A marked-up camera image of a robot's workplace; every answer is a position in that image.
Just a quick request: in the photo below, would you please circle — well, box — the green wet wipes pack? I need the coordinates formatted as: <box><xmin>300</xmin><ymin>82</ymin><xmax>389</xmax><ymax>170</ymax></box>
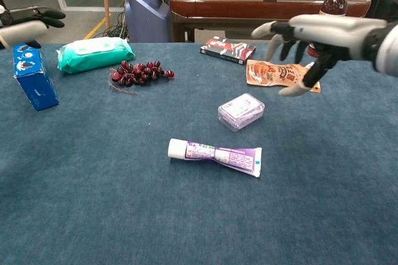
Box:
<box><xmin>57</xmin><ymin>36</ymin><xmax>136</xmax><ymax>75</ymax></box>

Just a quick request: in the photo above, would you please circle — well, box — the dark red grape bunch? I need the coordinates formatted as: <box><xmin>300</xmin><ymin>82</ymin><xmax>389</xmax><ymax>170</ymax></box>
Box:
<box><xmin>107</xmin><ymin>60</ymin><xmax>175</xmax><ymax>95</ymax></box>

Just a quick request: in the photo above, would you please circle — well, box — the black floor cable tangle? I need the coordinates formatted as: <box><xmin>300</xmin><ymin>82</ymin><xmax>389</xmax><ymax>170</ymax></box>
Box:
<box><xmin>101</xmin><ymin>9</ymin><xmax>130</xmax><ymax>40</ymax></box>

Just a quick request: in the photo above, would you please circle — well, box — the red black patterned flat box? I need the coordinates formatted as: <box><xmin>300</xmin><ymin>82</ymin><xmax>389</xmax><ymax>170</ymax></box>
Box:
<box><xmin>200</xmin><ymin>36</ymin><xmax>257</xmax><ymax>66</ymax></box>

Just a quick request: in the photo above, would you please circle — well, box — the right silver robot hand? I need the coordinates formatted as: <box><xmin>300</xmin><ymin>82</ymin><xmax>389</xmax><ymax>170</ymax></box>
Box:
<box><xmin>251</xmin><ymin>14</ymin><xmax>388</xmax><ymax>97</ymax></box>

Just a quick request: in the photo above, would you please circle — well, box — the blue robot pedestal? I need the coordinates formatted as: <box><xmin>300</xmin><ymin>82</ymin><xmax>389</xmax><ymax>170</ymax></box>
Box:
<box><xmin>124</xmin><ymin>0</ymin><xmax>171</xmax><ymax>44</ymax></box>

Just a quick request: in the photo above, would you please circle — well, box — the black bag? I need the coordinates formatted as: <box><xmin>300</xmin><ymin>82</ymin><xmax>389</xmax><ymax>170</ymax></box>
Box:
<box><xmin>363</xmin><ymin>0</ymin><xmax>398</xmax><ymax>23</ymax></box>

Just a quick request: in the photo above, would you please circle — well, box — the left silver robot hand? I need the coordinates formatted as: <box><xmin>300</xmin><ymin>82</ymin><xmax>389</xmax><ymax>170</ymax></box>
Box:
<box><xmin>0</xmin><ymin>5</ymin><xmax>67</xmax><ymax>50</ymax></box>

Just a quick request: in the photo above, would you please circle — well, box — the purple toothpaste tube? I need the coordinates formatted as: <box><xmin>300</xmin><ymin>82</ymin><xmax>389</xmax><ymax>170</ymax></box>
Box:
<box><xmin>167</xmin><ymin>138</ymin><xmax>263</xmax><ymax>179</ymax></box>

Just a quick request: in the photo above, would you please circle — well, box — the brown drink bottle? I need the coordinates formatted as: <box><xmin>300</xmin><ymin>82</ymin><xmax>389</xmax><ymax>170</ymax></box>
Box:
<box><xmin>307</xmin><ymin>0</ymin><xmax>348</xmax><ymax>58</ymax></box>

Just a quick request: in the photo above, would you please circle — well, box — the brown mahjong table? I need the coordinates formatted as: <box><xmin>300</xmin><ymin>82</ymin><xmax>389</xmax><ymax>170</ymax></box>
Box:
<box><xmin>169</xmin><ymin>0</ymin><xmax>372</xmax><ymax>44</ymax></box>

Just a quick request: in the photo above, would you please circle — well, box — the orange spout pouch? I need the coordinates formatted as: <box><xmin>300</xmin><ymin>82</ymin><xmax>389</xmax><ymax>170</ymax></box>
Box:
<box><xmin>246</xmin><ymin>59</ymin><xmax>322</xmax><ymax>94</ymax></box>

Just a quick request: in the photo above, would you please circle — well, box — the blue cardboard box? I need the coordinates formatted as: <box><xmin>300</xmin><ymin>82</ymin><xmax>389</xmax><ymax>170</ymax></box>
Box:
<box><xmin>12</xmin><ymin>42</ymin><xmax>60</xmax><ymax>112</ymax></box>

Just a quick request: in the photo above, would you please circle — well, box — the clear plastic floss box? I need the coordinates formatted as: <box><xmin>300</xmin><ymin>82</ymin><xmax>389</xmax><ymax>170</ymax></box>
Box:
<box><xmin>217</xmin><ymin>93</ymin><xmax>266</xmax><ymax>133</ymax></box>

